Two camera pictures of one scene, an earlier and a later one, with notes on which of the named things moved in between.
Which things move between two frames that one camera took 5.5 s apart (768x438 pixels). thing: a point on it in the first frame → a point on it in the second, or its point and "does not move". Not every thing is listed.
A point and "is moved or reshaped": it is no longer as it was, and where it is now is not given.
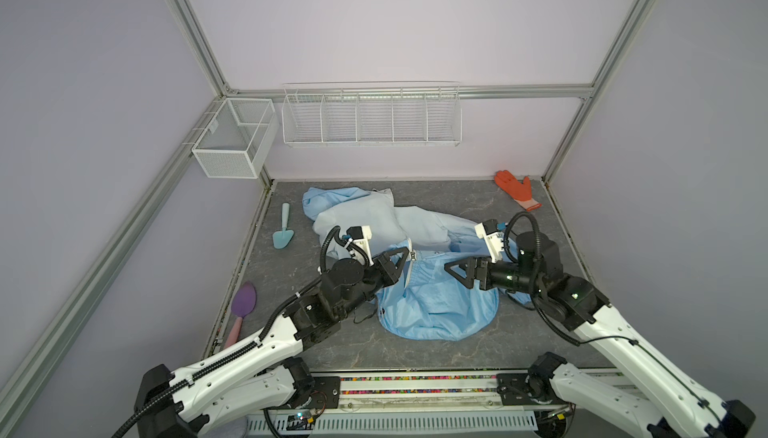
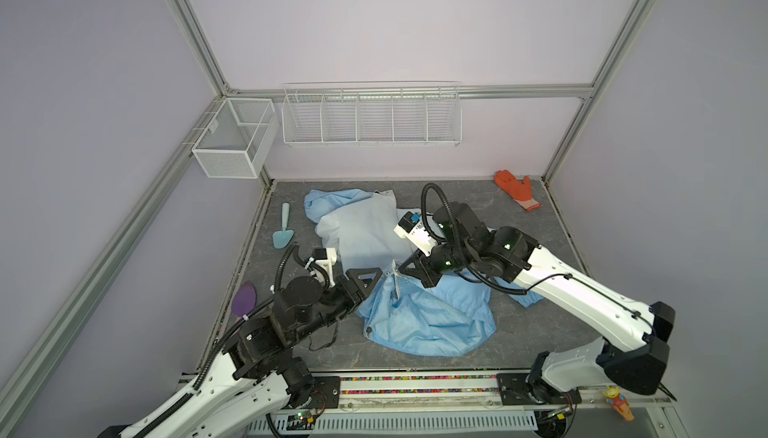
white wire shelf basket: [408, 113] does not move
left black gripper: [384, 265] → [362, 291]
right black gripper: [473, 264] → [421, 270]
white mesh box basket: [237, 139] does not move
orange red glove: [519, 191] does not move
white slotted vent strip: [399, 422] does not move
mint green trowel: [281, 238] does not move
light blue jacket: [425, 300] is moved or reshaped
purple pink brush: [242, 304] does not move
